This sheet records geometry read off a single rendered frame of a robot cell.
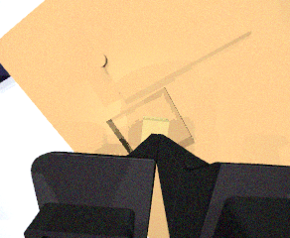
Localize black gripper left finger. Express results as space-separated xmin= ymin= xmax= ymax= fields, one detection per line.
xmin=30 ymin=134 xmax=159 ymax=238

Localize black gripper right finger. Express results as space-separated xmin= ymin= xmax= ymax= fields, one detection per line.
xmin=157 ymin=134 xmax=290 ymax=238

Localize pale yellow cube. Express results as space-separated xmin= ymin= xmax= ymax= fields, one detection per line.
xmin=141 ymin=116 xmax=170 ymax=143

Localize tan puzzle board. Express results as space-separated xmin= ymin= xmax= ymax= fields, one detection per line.
xmin=0 ymin=0 xmax=290 ymax=166

